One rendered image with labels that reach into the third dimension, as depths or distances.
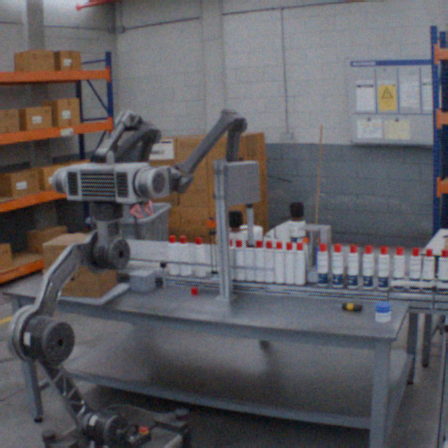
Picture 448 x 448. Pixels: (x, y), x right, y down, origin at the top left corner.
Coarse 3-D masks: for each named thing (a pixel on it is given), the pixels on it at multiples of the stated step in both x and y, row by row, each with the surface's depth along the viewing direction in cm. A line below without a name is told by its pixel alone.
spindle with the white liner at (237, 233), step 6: (228, 210) 334; (234, 210) 332; (240, 210) 333; (228, 216) 331; (234, 216) 330; (240, 216) 331; (228, 222) 332; (234, 222) 330; (240, 222) 332; (234, 228) 332; (240, 228) 334; (234, 234) 332; (240, 234) 332; (234, 240) 332; (234, 246) 333
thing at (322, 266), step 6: (324, 246) 286; (324, 252) 286; (318, 258) 288; (324, 258) 286; (318, 264) 288; (324, 264) 287; (318, 270) 289; (324, 270) 287; (318, 276) 290; (324, 276) 288; (318, 282) 290; (324, 282) 289
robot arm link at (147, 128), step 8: (144, 120) 296; (144, 128) 293; (152, 128) 294; (128, 136) 293; (136, 136) 293; (144, 136) 295; (152, 136) 299; (120, 144) 293; (128, 144) 292; (136, 144) 296; (120, 152) 292; (128, 152) 295; (120, 160) 295
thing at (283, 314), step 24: (144, 240) 428; (168, 264) 363; (360, 264) 342; (408, 264) 335; (24, 288) 323; (120, 312) 286; (144, 312) 280; (168, 312) 279; (192, 312) 278; (216, 312) 277; (240, 312) 275; (264, 312) 274; (288, 312) 272; (312, 312) 270; (336, 312) 267; (360, 312) 265; (336, 336) 244; (360, 336) 240; (384, 336) 236
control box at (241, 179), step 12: (228, 168) 279; (240, 168) 282; (252, 168) 286; (228, 180) 280; (240, 180) 283; (252, 180) 287; (228, 192) 282; (240, 192) 284; (252, 192) 288; (228, 204) 283
